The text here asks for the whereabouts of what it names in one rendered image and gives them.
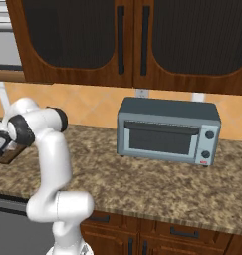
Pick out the grey appliance front black band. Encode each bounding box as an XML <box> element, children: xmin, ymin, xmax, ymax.
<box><xmin>0</xmin><ymin>193</ymin><xmax>58</xmax><ymax>255</ymax></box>

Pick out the grey toaster oven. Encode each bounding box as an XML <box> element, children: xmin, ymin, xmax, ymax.
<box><xmin>116</xmin><ymin>96</ymin><xmax>222</xmax><ymax>168</ymax></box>

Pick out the wooden base cupboard door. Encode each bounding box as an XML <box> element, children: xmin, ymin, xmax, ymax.
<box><xmin>137</xmin><ymin>232</ymin><xmax>227</xmax><ymax>255</ymax></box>
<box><xmin>80</xmin><ymin>224</ymin><xmax>140</xmax><ymax>255</ymax></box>
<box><xmin>224</xmin><ymin>234</ymin><xmax>242</xmax><ymax>255</ymax></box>

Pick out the wooden drawer front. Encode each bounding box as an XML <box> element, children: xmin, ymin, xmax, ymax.
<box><xmin>139</xmin><ymin>218</ymin><xmax>234</xmax><ymax>247</ymax></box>
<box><xmin>82</xmin><ymin>210</ymin><xmax>142</xmax><ymax>234</ymax></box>

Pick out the long black cupboard handle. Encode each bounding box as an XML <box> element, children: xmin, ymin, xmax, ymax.
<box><xmin>139</xmin><ymin>5</ymin><xmax>151</xmax><ymax>77</ymax></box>
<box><xmin>117</xmin><ymin>5</ymin><xmax>126</xmax><ymax>76</ymax></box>

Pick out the white slanted bar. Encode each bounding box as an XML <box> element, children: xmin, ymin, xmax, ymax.
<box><xmin>0</xmin><ymin>81</ymin><xmax>11</xmax><ymax>113</ymax></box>

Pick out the black drawer handle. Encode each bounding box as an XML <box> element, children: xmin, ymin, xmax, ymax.
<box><xmin>169</xmin><ymin>226</ymin><xmax>201</xmax><ymax>240</ymax></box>
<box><xmin>88</xmin><ymin>214</ymin><xmax>112</xmax><ymax>224</ymax></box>

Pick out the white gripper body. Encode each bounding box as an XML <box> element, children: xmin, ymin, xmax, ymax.
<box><xmin>0</xmin><ymin>138</ymin><xmax>13</xmax><ymax>159</ymax></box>

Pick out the black base cupboard handle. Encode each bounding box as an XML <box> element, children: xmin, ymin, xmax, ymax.
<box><xmin>127</xmin><ymin>237</ymin><xmax>134</xmax><ymax>255</ymax></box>
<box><xmin>141</xmin><ymin>239</ymin><xmax>149</xmax><ymax>255</ymax></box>

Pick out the wooden cupboard door dark panel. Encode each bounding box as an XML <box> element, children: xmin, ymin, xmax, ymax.
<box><xmin>132</xmin><ymin>0</ymin><xmax>242</xmax><ymax>97</ymax></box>
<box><xmin>5</xmin><ymin>0</ymin><xmax>135</xmax><ymax>90</ymax></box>

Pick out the white wall socket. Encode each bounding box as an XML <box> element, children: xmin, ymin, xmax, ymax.
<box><xmin>135</xmin><ymin>88</ymin><xmax>149</xmax><ymax>100</ymax></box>
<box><xmin>190</xmin><ymin>92</ymin><xmax>206</xmax><ymax>103</ymax></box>

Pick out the dark brown cutting board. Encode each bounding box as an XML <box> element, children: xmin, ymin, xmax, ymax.
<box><xmin>0</xmin><ymin>144</ymin><xmax>28</xmax><ymax>166</ymax></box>

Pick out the dark toaster oven door handle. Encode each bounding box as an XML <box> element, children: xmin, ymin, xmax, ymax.
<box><xmin>123</xmin><ymin>120</ymin><xmax>201</xmax><ymax>136</ymax></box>

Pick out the grey range hood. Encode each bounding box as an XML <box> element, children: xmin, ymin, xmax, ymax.
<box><xmin>0</xmin><ymin>0</ymin><xmax>25</xmax><ymax>73</ymax></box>

